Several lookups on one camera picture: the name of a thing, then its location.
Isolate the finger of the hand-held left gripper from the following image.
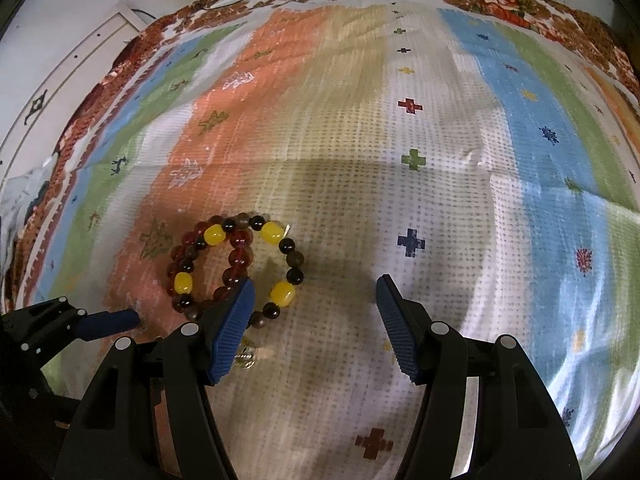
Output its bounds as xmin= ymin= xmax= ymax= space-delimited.
xmin=10 ymin=297 xmax=142 ymax=345

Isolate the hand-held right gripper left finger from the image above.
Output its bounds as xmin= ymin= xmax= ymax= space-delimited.
xmin=55 ymin=277 xmax=258 ymax=480

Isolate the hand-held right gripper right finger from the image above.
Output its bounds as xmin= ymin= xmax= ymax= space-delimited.
xmin=375 ymin=274 xmax=583 ymax=480

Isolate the red and yellow bead bracelet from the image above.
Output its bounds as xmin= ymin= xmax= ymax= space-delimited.
xmin=167 ymin=215 xmax=252 ymax=322

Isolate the dark and yellow bead bracelet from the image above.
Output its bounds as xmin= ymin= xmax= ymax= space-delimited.
xmin=220 ymin=214 xmax=306 ymax=332

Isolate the striped colourful blanket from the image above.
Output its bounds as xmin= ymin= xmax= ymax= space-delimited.
xmin=10 ymin=0 xmax=640 ymax=480

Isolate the white headboard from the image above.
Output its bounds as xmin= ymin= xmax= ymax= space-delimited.
xmin=0 ymin=10 xmax=151 ymax=173

